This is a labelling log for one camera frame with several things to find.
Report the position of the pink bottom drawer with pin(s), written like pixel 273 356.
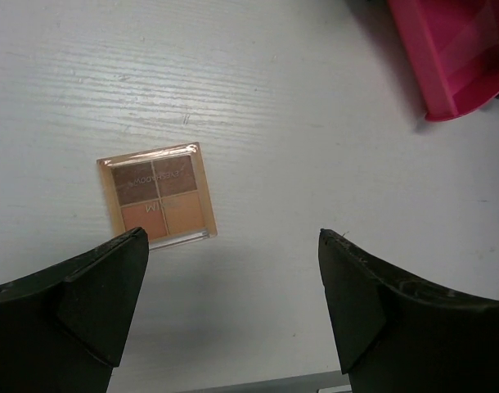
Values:
pixel 453 47

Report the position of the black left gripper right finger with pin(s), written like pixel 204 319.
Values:
pixel 397 332

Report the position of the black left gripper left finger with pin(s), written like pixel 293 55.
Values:
pixel 64 328

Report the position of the four-colour eyeshadow palette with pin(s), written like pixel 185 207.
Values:
pixel 164 191

